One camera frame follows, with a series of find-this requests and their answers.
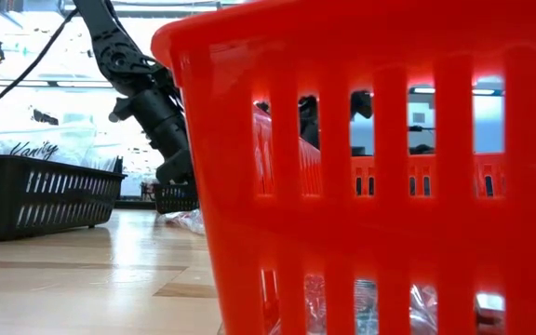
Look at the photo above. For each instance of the clear vanity kit bag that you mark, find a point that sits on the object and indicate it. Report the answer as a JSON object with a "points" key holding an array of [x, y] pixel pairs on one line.
{"points": [[63, 139], [105, 163]]}

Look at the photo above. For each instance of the black plastic slotted basket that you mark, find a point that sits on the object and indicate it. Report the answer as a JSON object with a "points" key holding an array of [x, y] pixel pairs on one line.
{"points": [[3, 200], [189, 195]]}

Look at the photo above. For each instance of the black aluminium table frame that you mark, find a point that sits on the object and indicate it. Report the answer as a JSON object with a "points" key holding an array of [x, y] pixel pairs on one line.
{"points": [[133, 204]]}

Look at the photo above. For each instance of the background horizontal beam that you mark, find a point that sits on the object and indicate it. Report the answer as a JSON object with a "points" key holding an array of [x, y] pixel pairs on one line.
{"points": [[40, 84]]}

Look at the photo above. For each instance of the clear plastic wrapper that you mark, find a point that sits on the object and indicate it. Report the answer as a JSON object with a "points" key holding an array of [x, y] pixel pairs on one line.
{"points": [[189, 223]]}

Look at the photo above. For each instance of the red plastic slotted basket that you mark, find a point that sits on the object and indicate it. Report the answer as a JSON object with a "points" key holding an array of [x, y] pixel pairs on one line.
{"points": [[231, 209]]}

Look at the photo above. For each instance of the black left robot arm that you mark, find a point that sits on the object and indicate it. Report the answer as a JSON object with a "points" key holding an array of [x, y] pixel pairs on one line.
{"points": [[124, 60]]}

